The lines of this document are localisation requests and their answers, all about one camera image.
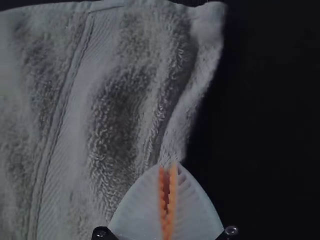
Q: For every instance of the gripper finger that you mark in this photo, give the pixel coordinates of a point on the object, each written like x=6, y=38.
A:
x=195, y=207
x=140, y=205

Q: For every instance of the pale towel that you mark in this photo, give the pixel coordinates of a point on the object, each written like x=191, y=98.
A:
x=75, y=112

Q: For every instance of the black mat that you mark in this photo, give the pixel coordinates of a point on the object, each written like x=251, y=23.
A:
x=265, y=100

